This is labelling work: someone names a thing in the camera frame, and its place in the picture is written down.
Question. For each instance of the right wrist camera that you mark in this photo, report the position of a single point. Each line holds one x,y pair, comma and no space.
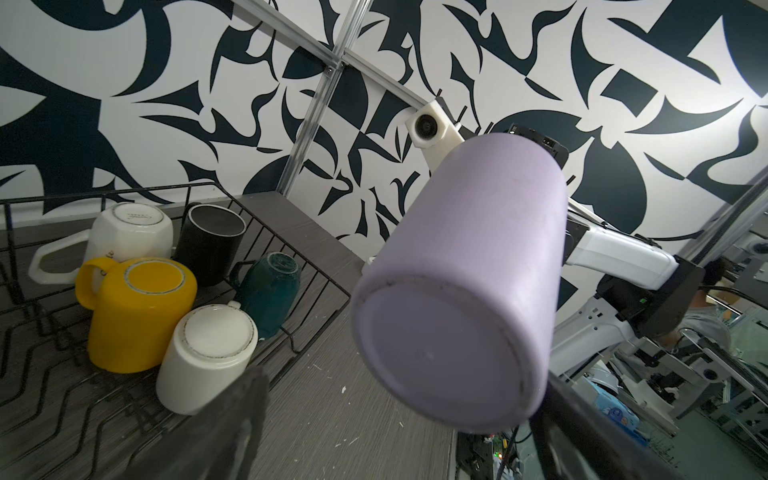
433,131

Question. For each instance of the lilac plastic cup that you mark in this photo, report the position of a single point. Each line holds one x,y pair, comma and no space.
455,316

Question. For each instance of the black mug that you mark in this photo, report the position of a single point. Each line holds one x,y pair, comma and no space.
209,239

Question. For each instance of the cream mug dark green outside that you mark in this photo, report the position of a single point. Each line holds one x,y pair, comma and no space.
266,290

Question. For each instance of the black wire dish rack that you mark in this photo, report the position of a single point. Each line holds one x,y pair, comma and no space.
64,418

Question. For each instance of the yellow mug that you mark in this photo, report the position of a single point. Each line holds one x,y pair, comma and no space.
135,307

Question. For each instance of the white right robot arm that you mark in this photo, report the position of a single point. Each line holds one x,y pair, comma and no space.
644,291

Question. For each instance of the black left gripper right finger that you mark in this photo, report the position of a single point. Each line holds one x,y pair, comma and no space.
573,440

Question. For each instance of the white mug red inside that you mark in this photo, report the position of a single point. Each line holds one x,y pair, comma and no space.
210,348

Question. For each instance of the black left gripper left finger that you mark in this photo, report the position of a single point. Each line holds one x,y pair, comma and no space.
221,441

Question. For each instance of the white faceted mug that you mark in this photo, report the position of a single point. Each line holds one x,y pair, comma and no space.
122,232

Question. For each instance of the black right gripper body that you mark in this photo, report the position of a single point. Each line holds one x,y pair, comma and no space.
558,151

